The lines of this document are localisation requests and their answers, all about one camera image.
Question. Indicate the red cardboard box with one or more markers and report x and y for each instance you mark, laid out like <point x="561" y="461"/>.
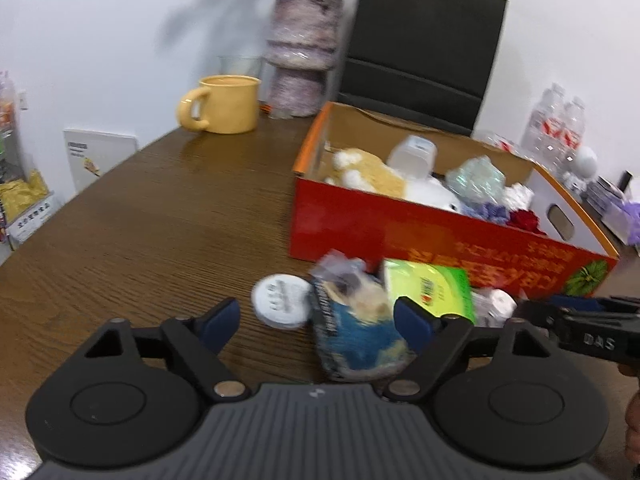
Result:
<point x="375" y="240"/>

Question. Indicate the white packet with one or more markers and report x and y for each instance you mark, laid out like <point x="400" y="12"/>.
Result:
<point x="495" y="305"/>

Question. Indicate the clear bag of yellow snacks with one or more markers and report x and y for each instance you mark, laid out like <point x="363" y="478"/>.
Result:
<point x="25" y="200"/>

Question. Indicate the small clear plastic piece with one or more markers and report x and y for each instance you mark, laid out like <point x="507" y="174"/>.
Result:
<point x="277" y="111"/>

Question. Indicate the blue snack packet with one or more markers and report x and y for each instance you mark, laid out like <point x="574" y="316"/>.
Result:
<point x="360" y="340"/>

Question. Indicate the white booklet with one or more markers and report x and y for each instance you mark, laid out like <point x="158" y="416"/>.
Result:
<point x="97" y="160"/>

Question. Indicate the yellow mug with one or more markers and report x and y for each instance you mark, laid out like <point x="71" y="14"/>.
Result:
<point x="230" y="105"/>

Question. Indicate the red rose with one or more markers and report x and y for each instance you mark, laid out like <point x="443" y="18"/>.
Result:
<point x="525" y="221"/>

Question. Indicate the clear drinking glass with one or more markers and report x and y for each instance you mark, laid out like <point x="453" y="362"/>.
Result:
<point x="240" y="65"/>

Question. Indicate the yellow and white plush alpaca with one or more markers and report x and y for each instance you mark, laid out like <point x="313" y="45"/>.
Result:
<point x="370" y="175"/>

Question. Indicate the translucent plastic container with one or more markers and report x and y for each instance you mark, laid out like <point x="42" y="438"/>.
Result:
<point x="412" y="157"/>

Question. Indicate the lying clear water bottle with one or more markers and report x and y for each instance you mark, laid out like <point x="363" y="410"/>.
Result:
<point x="500" y="141"/>

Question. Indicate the white tissue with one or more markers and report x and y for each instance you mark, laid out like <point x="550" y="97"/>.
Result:
<point x="519" y="197"/>

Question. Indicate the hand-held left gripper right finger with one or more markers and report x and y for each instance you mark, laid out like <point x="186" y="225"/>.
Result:
<point x="412" y="325"/>

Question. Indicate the black paper bag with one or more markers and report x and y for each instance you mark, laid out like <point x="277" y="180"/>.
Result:
<point x="420" y="35"/>

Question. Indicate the green box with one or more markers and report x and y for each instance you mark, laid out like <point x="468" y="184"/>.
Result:
<point x="435" y="285"/>

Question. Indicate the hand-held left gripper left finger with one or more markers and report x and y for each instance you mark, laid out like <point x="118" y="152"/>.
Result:
<point x="220" y="322"/>

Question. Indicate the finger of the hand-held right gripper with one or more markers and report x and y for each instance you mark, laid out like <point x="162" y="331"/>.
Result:
<point x="537" y="315"/>
<point x="575" y="303"/>

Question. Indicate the purple knit cloth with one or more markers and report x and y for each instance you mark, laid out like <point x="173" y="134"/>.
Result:
<point x="487" y="211"/>

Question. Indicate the white robot toy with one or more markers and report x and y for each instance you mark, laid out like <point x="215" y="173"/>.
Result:
<point x="582" y="165"/>

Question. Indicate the purple tissue pack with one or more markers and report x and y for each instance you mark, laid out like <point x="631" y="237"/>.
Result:
<point x="625" y="222"/>

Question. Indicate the person's right hand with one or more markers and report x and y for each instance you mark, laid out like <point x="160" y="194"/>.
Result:
<point x="634" y="425"/>

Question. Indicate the dark striped small box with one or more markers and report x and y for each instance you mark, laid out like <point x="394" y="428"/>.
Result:
<point x="602" y="192"/>

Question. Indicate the white round lid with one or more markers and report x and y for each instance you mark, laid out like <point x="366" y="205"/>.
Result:
<point x="277" y="302"/>

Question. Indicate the purple textured vase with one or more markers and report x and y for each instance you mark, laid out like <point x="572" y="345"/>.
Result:
<point x="300" y="40"/>

